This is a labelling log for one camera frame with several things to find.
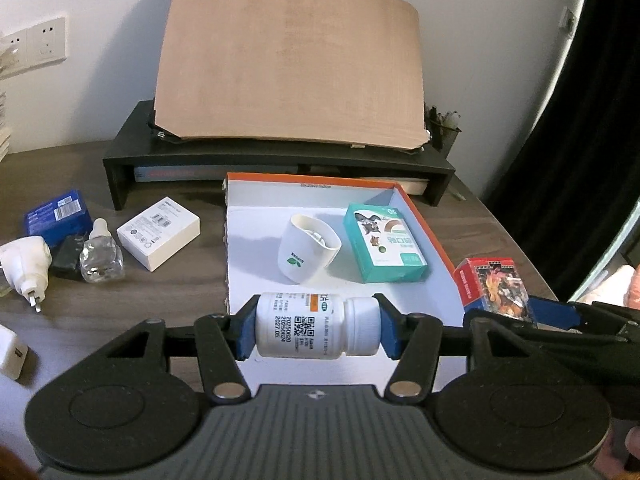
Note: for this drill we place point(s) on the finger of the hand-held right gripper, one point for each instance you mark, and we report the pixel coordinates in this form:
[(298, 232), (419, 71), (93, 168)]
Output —
[(555, 312)]

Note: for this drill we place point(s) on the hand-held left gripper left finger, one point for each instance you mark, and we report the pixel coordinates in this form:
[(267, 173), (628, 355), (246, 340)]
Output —
[(245, 332)]

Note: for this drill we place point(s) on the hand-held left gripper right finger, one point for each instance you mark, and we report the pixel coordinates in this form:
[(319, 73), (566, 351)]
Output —
[(387, 332)]

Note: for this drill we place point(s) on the white pill bottle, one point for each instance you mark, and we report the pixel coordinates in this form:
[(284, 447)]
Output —
[(300, 325)]

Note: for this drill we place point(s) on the red card box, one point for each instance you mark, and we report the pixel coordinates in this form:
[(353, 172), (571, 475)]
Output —
[(492, 285)]

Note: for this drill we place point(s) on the orange-rimmed white box tray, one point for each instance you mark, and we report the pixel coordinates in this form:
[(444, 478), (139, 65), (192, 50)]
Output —
[(260, 240)]

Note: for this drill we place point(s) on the white cardboard box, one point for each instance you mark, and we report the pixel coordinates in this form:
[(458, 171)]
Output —
[(157, 232)]

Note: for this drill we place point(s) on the white plug-in device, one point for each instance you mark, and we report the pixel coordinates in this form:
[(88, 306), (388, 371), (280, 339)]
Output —
[(25, 260)]

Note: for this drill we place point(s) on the pink cloth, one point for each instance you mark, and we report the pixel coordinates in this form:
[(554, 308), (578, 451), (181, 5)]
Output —
[(627, 287)]

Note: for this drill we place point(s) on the teal cardboard box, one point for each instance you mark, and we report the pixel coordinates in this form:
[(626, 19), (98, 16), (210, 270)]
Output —
[(387, 245)]

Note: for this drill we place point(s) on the white cup with green leaf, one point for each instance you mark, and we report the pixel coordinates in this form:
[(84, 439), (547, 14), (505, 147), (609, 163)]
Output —
[(302, 255)]

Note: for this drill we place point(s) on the clear liquid refill bottle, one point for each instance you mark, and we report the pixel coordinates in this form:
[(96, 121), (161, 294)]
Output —
[(100, 257)]

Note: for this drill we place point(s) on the grey flat device under riser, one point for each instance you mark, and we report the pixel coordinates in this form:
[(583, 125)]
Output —
[(175, 173)]

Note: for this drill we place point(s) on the small black packet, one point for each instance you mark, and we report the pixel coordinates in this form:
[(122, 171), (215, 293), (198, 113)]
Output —
[(67, 260)]

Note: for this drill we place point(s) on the dark pen holder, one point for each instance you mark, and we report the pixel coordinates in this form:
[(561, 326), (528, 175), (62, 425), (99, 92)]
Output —
[(442, 130)]

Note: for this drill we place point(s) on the black monitor riser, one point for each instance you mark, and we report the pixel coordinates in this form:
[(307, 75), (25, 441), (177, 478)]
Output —
[(130, 150)]

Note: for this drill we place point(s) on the blue box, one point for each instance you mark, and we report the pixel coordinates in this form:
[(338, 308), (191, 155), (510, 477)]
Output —
[(55, 215)]

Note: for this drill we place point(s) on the white charger block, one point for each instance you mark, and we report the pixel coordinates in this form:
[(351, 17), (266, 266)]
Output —
[(10, 352)]

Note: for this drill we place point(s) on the wooden board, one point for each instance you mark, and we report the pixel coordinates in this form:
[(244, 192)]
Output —
[(290, 55)]

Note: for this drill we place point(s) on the white wall socket plate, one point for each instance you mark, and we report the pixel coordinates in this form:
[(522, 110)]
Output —
[(45, 42)]

